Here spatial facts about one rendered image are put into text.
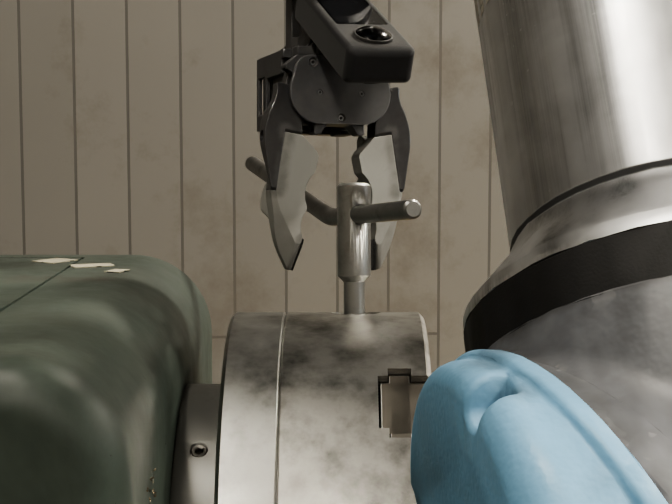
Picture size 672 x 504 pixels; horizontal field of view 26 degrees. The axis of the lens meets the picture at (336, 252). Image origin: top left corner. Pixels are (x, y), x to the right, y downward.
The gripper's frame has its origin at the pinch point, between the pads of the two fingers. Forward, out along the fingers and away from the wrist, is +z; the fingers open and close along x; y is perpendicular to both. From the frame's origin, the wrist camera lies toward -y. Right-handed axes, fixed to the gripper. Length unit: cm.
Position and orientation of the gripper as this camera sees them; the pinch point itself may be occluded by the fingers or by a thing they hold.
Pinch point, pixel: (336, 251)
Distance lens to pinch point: 99.2
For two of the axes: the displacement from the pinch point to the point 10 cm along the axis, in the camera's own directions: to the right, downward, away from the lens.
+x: -9.4, 0.0, -3.4
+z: 0.0, 10.0, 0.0
